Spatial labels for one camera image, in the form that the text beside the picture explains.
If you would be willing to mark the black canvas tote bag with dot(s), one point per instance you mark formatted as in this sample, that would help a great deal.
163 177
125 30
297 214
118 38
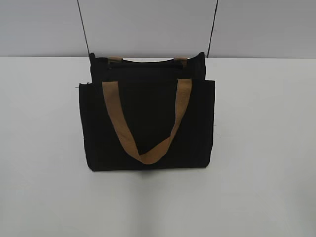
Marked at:
192 145

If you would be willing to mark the tan front bag handle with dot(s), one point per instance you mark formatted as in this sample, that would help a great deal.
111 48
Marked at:
147 115

